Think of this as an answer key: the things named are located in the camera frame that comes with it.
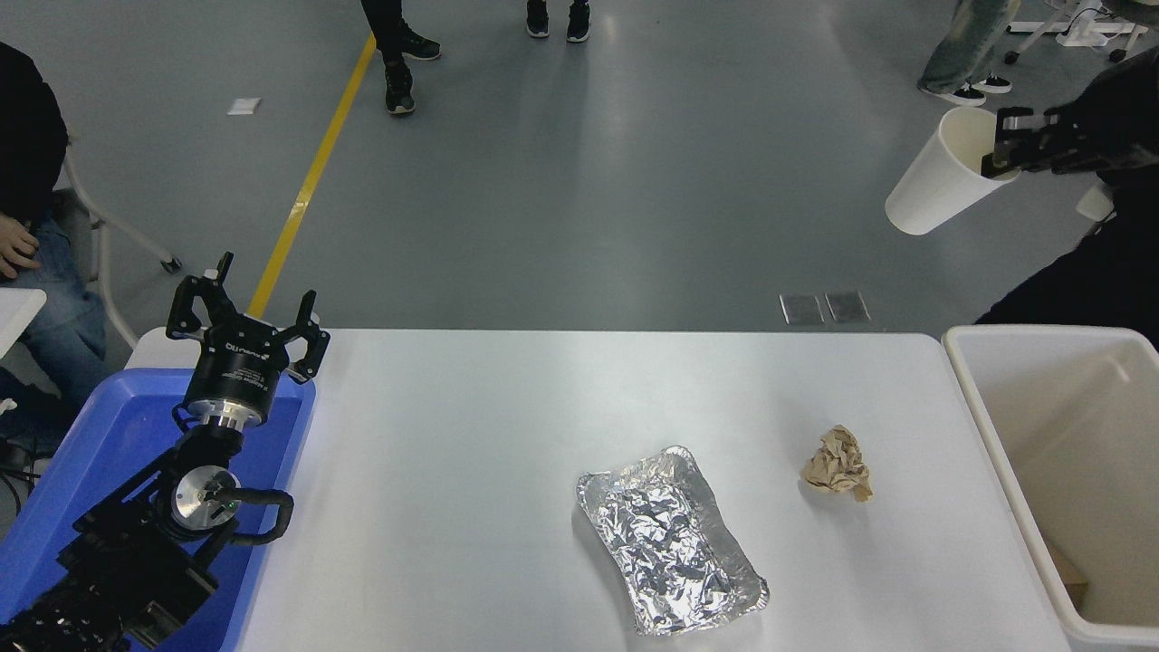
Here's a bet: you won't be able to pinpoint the crumpled tan paper ball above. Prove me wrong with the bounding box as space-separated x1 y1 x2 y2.
800 424 875 502

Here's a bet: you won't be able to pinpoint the standing person's legs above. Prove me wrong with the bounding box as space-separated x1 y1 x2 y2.
360 0 442 116
917 0 1013 108

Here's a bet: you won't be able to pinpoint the standing person's feet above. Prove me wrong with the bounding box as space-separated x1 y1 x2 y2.
524 0 591 43

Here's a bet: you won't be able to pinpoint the white wheeled chair base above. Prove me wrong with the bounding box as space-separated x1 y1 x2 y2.
1005 0 1151 64

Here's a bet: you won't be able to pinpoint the crinkled foil tray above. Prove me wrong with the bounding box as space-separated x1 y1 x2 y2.
576 445 771 638

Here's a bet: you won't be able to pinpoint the white tube frame chair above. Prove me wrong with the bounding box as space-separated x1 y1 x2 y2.
54 136 182 350

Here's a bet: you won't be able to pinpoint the blue plastic tray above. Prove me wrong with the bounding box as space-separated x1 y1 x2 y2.
0 367 316 652

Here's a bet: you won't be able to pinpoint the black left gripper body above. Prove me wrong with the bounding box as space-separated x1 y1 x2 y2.
185 316 292 413

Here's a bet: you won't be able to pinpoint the large pale bin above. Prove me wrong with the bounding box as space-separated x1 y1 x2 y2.
942 324 1159 651

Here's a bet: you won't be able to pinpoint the brown cardboard piece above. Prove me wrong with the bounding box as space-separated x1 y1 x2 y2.
1041 542 1090 609

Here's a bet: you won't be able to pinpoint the person in dark clothes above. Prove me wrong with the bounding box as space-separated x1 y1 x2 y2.
976 172 1159 350

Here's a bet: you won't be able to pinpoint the person's hand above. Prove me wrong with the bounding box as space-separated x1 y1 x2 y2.
0 217 41 280

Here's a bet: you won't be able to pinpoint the small white table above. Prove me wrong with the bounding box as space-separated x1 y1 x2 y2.
0 288 48 359

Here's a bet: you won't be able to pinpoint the white paper cup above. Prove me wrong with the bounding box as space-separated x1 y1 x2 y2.
885 107 1022 236

